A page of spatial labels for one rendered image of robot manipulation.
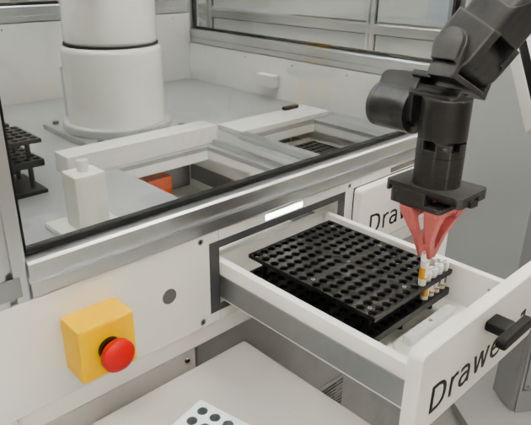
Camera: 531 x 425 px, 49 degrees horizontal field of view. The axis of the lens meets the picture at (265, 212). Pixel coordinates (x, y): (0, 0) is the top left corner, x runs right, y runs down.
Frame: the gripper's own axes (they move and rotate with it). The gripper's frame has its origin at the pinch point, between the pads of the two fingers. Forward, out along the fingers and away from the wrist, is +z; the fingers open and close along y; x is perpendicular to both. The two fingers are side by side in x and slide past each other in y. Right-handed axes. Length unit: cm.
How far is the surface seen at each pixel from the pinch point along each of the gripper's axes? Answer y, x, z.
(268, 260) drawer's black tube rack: -18.9, -9.7, 5.3
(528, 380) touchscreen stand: -13, 93, 77
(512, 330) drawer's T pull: 13.4, -3.2, 4.0
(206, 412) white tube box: -10.5, -27.7, 16.3
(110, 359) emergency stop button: -16.1, -36.5, 7.4
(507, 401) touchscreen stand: -17, 92, 87
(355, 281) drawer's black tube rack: -6.5, -5.8, 5.0
